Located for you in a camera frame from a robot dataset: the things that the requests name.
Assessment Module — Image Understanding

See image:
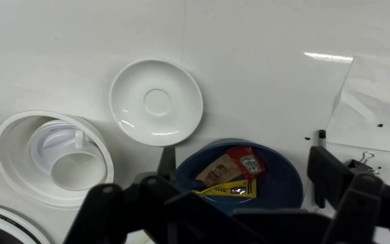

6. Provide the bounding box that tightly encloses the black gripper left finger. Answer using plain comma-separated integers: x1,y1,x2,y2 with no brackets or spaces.
64,146,268,244

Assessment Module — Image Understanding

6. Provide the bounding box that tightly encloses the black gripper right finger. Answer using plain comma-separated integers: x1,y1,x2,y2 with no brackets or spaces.
306,128,390,244

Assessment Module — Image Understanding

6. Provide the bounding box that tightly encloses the dark blue bowl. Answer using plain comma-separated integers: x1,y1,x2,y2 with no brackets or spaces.
174,137,305,214

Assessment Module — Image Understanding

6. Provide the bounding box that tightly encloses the brown sachet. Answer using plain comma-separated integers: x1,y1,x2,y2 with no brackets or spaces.
195,153,244,187

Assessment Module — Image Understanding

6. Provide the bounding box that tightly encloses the yellow sachet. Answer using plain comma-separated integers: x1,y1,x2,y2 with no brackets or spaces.
194,179,259,200

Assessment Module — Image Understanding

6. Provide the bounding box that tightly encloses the small white saucer plate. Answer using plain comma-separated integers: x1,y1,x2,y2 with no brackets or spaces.
109,58,205,147

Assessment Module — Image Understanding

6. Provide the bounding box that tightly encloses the red sachet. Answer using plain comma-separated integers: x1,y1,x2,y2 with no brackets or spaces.
226,145,267,180

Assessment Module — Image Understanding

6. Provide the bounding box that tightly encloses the white bowl with creamer cups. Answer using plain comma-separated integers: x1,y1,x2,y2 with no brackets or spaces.
0,108,115,208

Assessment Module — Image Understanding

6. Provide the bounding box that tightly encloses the black binder clip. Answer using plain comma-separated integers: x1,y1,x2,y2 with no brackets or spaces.
346,150,384,176

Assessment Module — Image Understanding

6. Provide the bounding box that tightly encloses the white creamer cup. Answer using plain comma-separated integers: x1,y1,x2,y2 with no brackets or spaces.
50,150,109,191
29,120,91,173

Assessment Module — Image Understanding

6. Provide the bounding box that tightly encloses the clear plastic sheet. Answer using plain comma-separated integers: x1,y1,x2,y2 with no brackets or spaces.
323,53,390,244

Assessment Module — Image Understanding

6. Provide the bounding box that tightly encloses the round white cup tray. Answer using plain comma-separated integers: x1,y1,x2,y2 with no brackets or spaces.
0,200,54,244

